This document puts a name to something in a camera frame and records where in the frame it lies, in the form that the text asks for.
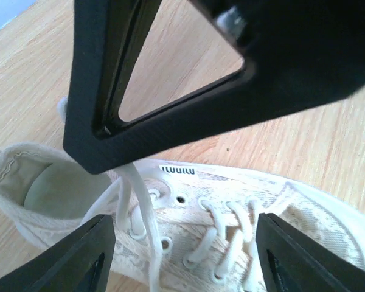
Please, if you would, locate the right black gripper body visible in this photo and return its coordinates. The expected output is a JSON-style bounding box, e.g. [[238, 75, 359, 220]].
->
[[187, 1, 365, 119]]

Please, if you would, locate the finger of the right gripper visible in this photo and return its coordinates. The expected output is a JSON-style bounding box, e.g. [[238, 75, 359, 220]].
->
[[63, 1, 290, 174]]

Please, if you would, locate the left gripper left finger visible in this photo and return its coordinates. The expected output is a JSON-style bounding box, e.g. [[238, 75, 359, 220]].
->
[[0, 215, 116, 291]]

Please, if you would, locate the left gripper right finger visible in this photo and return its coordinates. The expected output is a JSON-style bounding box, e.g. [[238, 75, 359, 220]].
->
[[256, 213, 365, 292]]

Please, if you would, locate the white lace sneaker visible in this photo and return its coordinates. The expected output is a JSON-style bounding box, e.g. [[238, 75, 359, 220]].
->
[[0, 143, 365, 291]]

